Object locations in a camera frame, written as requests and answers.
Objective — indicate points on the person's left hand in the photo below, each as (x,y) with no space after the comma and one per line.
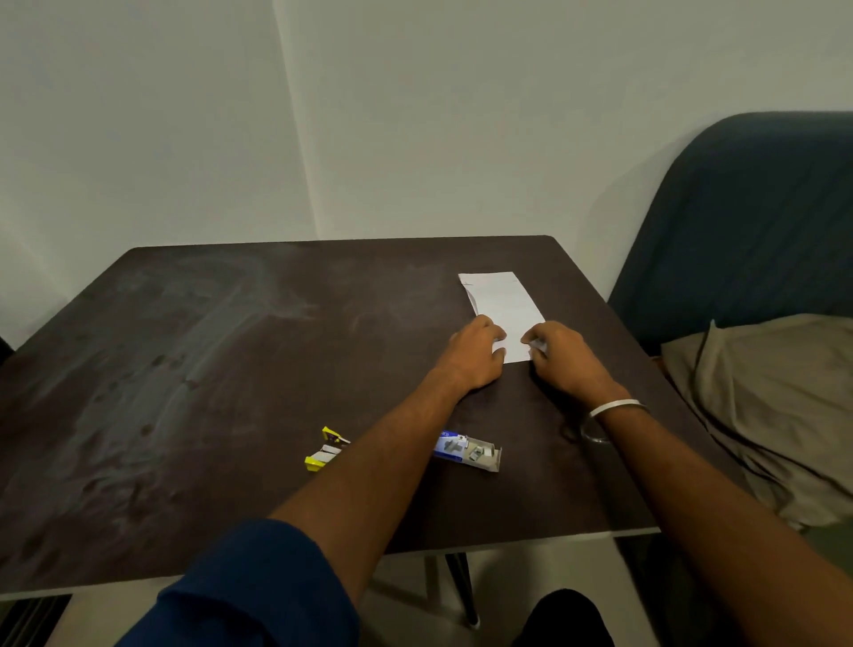
(473,356)

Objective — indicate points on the person's right hand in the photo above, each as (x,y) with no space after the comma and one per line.
(573,366)

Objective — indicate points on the white papers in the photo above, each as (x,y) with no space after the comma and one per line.
(503,303)

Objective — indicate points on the blue staples box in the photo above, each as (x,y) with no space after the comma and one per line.
(466,453)

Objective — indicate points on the yellow and silver stapler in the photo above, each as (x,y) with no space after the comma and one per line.
(326,453)

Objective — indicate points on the person's right forearm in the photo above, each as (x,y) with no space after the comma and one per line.
(733,533)

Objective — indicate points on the person's left forearm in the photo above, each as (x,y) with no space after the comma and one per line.
(380,480)

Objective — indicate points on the beige cloth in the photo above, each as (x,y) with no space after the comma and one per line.
(773,400)

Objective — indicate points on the black metal table leg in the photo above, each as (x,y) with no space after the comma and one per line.
(463,586)

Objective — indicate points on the dark green sofa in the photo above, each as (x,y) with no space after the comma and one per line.
(753,220)

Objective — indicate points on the blue left shirt sleeve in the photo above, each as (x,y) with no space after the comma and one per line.
(253,593)

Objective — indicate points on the black sliding door frame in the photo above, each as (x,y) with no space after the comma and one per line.
(33,623)

